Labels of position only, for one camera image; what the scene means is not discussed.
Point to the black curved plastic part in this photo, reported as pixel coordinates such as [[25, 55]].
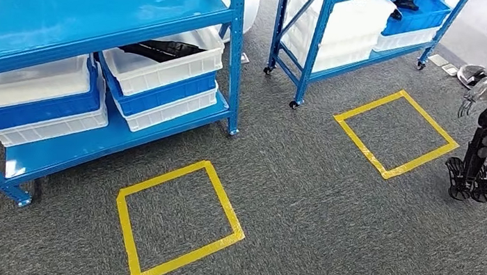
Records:
[[166, 50]]

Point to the blue plastic crate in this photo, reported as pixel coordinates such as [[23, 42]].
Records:
[[420, 21], [42, 114], [165, 96]]

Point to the blue metal shelf rack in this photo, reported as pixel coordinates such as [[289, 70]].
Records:
[[316, 34], [77, 14]]

